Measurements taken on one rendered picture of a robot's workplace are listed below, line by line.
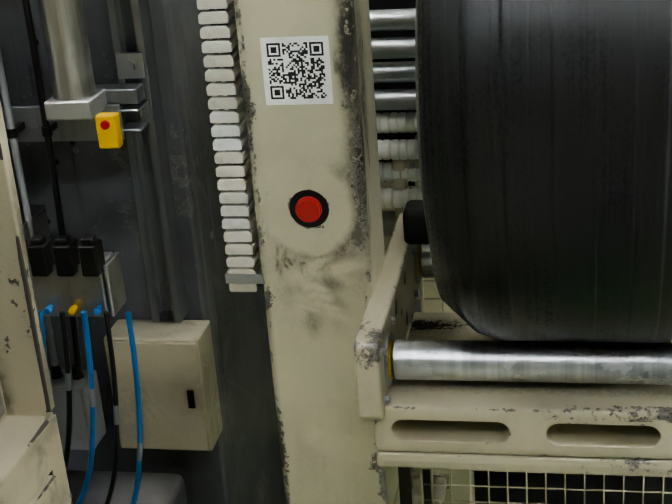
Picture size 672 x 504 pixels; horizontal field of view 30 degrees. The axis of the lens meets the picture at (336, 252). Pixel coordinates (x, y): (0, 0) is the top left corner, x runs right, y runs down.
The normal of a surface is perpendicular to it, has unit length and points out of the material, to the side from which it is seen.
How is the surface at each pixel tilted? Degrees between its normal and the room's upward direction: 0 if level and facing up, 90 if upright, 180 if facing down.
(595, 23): 67
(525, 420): 90
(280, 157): 90
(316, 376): 90
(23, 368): 90
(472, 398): 0
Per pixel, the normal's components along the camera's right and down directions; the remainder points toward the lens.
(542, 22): -0.18, 0.00
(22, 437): -0.07, -0.92
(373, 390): -0.17, 0.39
